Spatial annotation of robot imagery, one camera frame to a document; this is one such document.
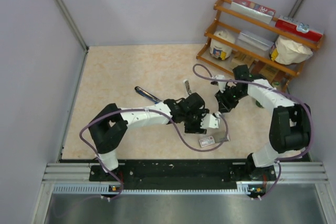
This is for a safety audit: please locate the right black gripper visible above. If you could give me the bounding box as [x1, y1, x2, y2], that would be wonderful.
[215, 85, 247, 113]

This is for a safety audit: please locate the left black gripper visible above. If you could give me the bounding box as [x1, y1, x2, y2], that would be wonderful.
[182, 108, 209, 134]

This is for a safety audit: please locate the red white staple box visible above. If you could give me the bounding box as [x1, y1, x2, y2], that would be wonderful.
[199, 132, 230, 148]

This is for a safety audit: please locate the small white stapler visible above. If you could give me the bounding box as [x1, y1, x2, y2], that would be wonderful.
[183, 79, 192, 95]

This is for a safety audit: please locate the blue metal stapler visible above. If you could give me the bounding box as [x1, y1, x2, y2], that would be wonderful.
[134, 86, 162, 104]

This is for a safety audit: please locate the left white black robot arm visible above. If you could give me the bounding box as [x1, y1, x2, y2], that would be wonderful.
[89, 93, 214, 180]

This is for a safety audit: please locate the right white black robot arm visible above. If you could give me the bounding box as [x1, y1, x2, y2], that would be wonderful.
[211, 65, 311, 180]

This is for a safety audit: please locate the light brown cardboard box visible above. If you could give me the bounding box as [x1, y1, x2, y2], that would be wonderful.
[230, 52, 254, 69]

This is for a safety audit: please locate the white jar with label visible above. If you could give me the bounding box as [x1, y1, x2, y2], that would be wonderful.
[209, 29, 236, 60]

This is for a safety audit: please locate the green glass bottle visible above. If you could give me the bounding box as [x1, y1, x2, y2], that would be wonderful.
[255, 80, 282, 108]

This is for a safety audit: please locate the dark brown cardboard box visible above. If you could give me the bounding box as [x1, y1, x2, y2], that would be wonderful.
[251, 61, 286, 83]

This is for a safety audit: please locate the silver grey long box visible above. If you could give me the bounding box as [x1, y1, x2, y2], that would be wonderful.
[235, 30, 274, 58]

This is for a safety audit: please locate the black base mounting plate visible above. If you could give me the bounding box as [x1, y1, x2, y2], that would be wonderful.
[89, 159, 276, 190]

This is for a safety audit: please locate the white bag with yellow label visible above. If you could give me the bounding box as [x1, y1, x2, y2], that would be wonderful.
[269, 36, 313, 65]

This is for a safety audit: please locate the red foil roll box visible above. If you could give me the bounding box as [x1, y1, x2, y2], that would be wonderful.
[230, 0, 276, 24]

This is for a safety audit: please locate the red white wrap box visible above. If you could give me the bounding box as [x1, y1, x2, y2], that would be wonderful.
[275, 15, 324, 42]

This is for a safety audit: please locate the wooden three-tier shelf rack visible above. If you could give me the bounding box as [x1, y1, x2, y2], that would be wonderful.
[196, 0, 324, 90]

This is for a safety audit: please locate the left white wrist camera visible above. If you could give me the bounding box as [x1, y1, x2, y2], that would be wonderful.
[200, 113, 221, 130]

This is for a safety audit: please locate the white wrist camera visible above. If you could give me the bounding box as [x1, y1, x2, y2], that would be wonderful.
[211, 74, 227, 93]
[200, 113, 221, 130]

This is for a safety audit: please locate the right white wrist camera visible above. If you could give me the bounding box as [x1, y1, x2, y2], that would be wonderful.
[211, 74, 227, 93]

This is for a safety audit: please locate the aluminium frame rail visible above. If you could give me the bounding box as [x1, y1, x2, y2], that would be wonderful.
[43, 162, 329, 184]

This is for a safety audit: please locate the grey slotted cable duct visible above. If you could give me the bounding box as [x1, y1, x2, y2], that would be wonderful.
[52, 182, 263, 196]

